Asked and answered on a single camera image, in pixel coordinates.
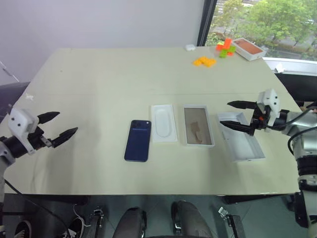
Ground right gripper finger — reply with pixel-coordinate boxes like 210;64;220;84
219;120;255;137
227;100;257;111

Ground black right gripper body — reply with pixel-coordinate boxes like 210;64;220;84
250;104;268;130

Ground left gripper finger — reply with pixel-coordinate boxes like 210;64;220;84
37;111;61;125
50;127;79;149

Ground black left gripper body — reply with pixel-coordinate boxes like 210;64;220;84
26;125;54;151

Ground dark blue smartphone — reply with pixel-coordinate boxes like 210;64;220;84
123;119;153;163

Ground white box lid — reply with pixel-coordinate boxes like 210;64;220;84
217;112;266;163

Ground white box with brown card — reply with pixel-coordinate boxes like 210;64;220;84
183;104;215;148

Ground white box with red-brown top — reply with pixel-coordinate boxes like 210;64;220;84
231;37;267;61

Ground white plastic tray insert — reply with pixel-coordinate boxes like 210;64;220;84
150;104;179;144

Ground black furniture piece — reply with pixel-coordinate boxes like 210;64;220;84
0;81;32;124

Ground green toy brick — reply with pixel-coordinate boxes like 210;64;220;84
218;47;236;59

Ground yellow toy brick cluster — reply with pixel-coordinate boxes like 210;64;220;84
192;56;217;68

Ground thin white rod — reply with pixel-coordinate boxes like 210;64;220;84
0;60;20;82

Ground orange toy brick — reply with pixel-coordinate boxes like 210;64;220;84
215;38;233;52

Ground white window ledge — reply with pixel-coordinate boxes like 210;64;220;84
262;57;317;75

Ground metal clasp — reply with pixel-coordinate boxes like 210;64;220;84
217;206;235;220
92;209;105;230

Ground black and white sneaker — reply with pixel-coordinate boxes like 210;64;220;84
61;217;86;238
14;220;33;238

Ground grey rounded shape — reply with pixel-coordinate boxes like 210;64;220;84
170;200;215;238

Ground black rounded shape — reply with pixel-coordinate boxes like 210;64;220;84
119;207;147;238

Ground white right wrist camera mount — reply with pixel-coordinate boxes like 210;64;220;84
256;88;282;127

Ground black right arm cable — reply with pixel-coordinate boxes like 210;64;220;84
266;108;317;156

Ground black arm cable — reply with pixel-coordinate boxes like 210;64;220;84
266;108;317;156
3;178;65;231

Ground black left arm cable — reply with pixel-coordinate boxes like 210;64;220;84
3;178;65;231

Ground black window frame post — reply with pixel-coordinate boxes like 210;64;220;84
197;0;215;47

